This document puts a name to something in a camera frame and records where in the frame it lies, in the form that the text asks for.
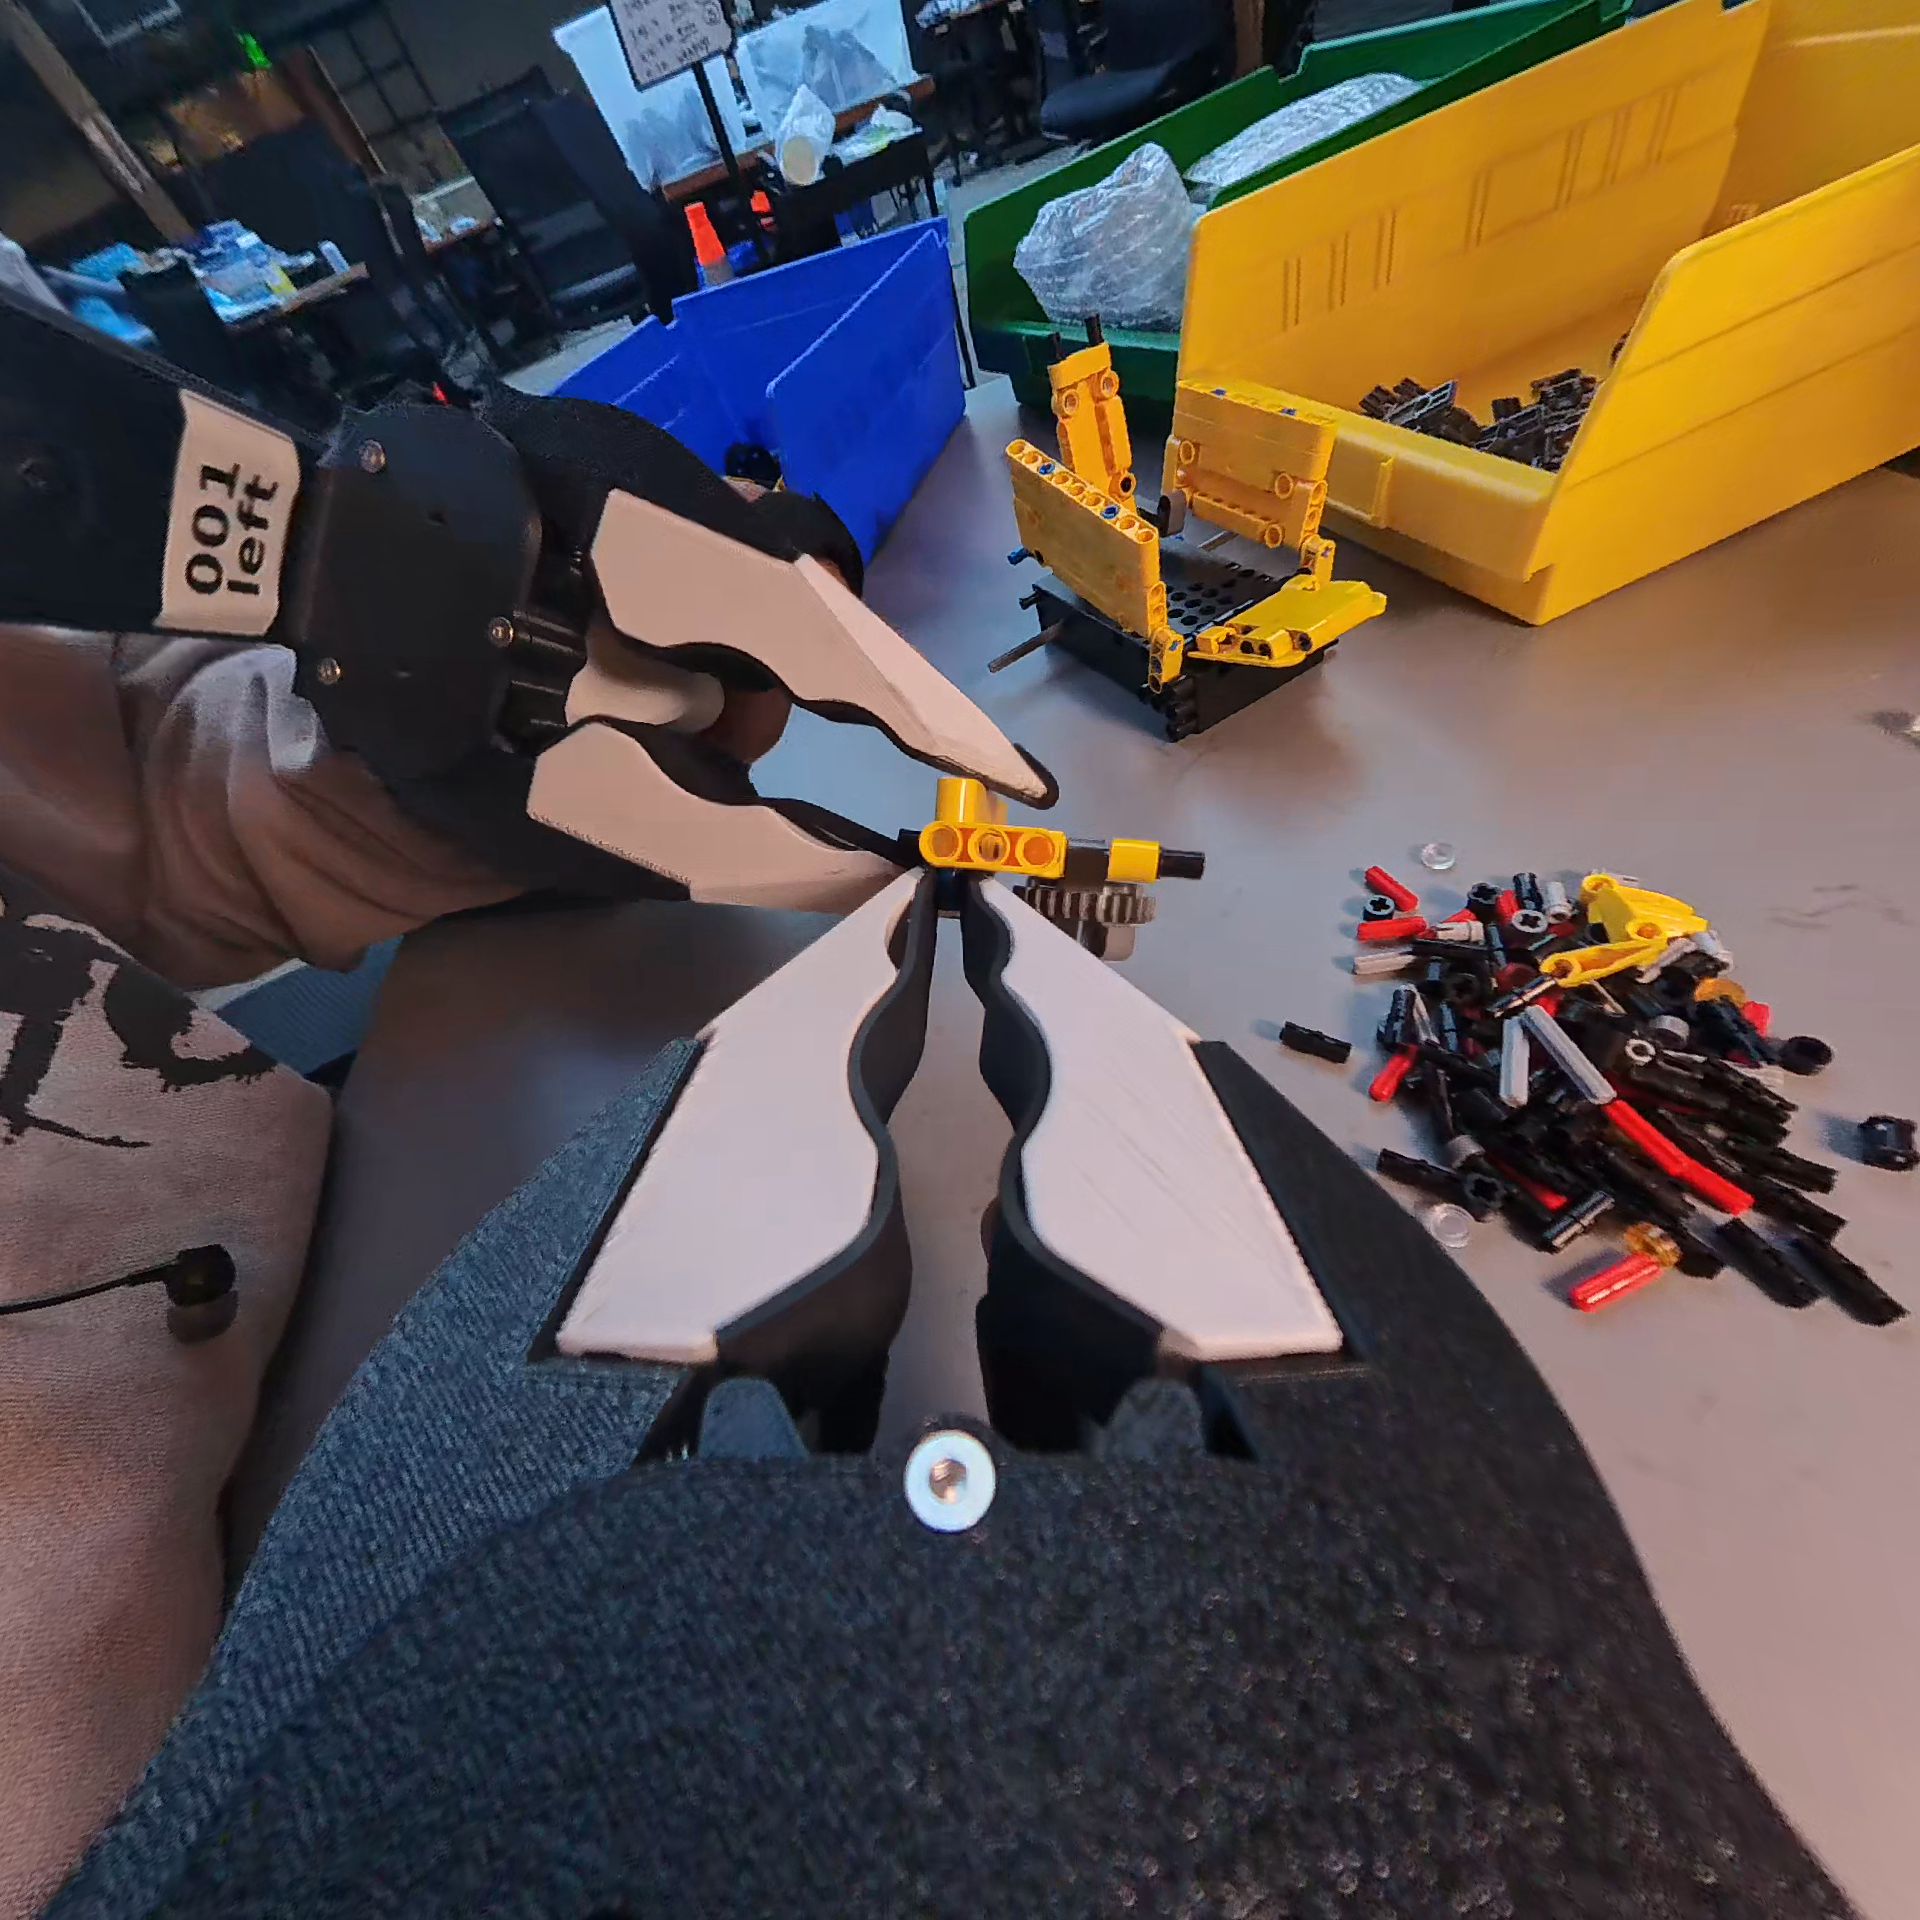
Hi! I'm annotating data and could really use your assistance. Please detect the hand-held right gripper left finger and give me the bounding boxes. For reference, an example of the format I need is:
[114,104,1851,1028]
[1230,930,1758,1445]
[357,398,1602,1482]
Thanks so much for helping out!
[552,867,941,1452]

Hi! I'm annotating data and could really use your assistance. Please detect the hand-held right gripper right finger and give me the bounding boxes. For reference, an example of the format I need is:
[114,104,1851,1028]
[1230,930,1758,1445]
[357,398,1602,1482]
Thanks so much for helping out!
[959,878,1348,1452]

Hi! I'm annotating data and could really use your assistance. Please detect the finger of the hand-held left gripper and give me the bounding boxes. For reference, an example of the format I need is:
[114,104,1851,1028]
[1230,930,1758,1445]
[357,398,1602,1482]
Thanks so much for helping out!
[589,489,1061,812]
[527,717,925,919]

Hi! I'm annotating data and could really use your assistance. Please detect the yellow gear block assembly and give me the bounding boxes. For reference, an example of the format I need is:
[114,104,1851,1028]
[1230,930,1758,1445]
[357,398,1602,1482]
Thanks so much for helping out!
[899,776,1207,963]

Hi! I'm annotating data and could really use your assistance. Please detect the person's left forearm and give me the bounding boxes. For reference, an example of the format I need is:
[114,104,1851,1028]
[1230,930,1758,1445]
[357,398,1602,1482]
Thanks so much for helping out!
[0,621,527,993]

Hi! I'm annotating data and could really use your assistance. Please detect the grey desk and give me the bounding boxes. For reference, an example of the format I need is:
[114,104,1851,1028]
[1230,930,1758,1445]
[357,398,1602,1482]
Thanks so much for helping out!
[224,366,1920,1920]

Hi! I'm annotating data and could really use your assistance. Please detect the blue storage bin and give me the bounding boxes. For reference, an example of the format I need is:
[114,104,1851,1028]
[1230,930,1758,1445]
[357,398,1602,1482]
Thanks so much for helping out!
[548,216,971,565]

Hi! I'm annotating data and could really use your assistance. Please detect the yellow black robot model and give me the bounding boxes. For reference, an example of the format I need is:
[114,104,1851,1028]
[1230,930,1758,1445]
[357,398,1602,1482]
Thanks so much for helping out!
[986,313,1389,743]

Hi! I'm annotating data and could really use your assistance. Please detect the cluttered workbench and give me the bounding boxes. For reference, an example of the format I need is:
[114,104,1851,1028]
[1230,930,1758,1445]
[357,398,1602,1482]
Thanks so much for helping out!
[44,216,369,354]

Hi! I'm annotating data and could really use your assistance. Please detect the green storage bin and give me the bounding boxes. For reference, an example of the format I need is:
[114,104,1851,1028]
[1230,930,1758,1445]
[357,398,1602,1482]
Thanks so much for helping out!
[959,0,1628,420]

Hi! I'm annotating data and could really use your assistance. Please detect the person's dark blue trousers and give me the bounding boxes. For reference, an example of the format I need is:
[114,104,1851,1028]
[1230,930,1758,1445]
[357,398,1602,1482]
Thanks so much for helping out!
[210,938,407,1080]

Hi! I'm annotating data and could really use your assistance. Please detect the pile of small building pieces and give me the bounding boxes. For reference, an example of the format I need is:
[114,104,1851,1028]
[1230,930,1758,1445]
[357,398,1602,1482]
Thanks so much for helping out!
[1348,861,1910,1329]

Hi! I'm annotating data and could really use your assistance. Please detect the white paper cup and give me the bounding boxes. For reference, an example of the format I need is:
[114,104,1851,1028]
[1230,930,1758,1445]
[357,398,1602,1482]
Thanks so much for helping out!
[770,80,838,188]

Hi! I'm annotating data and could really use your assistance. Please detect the crumpled clear plastic bag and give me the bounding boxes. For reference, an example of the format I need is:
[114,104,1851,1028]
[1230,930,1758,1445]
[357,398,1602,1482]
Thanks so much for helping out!
[1011,141,1200,336]

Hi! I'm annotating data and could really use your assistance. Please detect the clear plastic box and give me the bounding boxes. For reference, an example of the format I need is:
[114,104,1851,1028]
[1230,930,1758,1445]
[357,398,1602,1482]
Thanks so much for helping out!
[736,0,916,113]

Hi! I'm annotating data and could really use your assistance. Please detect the white sign board on stand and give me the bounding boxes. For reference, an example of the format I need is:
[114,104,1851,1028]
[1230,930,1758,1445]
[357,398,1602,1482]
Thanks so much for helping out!
[602,0,758,196]

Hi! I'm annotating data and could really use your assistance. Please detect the person's beige hoodie torso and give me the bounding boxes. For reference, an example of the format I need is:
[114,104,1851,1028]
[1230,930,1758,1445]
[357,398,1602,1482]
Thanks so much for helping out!
[0,867,340,1920]

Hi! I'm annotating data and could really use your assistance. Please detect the black office chair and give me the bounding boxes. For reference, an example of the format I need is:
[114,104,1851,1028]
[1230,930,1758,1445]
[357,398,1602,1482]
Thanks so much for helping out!
[1036,0,1247,142]

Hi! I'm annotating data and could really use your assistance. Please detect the bubble wrap bag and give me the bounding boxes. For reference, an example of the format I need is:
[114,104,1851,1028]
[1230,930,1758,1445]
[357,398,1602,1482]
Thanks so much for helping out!
[1175,70,1427,203]

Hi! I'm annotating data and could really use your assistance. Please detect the yellow storage bin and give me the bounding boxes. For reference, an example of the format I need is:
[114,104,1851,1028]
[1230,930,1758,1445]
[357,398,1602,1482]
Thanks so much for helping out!
[1171,0,1920,629]

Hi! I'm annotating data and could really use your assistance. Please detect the pile of dark pieces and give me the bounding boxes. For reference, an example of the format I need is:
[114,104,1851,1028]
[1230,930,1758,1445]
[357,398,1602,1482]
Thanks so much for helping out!
[1357,360,1636,472]

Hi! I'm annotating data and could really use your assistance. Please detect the black clip microphone cable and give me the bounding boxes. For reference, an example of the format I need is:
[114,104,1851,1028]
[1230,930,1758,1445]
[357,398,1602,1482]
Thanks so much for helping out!
[0,1241,240,1346]

